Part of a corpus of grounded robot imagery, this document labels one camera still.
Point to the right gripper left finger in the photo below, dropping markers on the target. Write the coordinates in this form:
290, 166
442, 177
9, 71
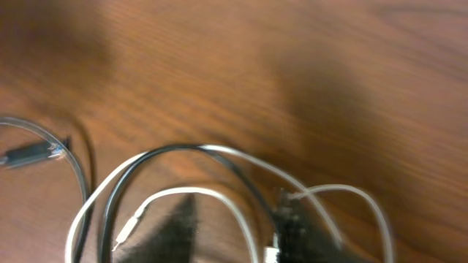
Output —
172, 242

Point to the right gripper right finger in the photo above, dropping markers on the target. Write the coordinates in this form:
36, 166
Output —
302, 240

